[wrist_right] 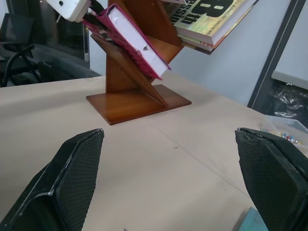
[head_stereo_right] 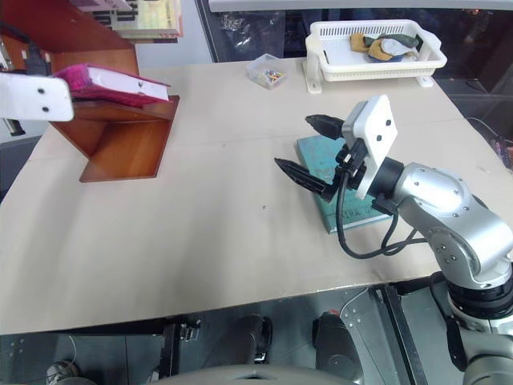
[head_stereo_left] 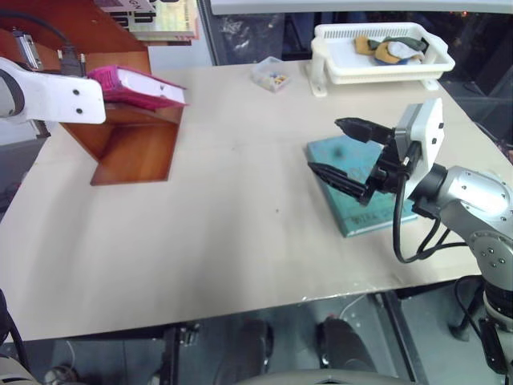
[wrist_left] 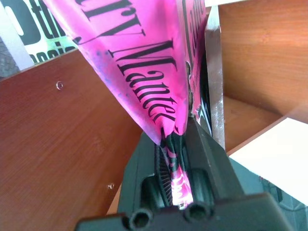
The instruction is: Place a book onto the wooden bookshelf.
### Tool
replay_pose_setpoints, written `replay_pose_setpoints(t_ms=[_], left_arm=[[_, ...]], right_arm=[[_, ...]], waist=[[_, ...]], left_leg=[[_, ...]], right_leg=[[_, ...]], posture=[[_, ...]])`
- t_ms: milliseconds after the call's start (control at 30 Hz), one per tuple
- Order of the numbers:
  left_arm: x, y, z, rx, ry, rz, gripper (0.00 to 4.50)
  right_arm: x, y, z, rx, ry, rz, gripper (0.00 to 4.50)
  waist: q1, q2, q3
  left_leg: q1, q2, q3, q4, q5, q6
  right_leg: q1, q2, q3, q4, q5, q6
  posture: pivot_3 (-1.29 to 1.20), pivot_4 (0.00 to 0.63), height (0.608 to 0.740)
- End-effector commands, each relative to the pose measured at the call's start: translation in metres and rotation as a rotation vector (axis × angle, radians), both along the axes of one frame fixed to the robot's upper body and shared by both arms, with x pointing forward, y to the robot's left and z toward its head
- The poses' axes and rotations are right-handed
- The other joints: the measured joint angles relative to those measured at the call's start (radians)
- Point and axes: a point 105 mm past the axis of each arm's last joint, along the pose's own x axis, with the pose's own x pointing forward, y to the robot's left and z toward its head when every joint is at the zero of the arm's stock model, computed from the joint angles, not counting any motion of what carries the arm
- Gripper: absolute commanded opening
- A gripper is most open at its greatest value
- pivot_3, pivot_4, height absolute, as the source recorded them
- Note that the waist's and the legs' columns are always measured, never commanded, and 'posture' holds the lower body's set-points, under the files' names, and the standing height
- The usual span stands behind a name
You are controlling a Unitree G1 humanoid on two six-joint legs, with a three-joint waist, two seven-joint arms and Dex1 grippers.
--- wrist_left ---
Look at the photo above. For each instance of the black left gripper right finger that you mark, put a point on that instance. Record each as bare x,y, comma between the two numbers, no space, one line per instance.
209,163

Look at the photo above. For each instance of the wooden bookshelf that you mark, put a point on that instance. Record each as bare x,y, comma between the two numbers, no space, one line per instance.
55,134

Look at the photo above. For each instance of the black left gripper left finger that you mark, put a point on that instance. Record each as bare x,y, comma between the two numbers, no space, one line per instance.
139,168

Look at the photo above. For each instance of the pink book with black lettering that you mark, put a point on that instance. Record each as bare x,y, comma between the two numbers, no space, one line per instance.
134,60

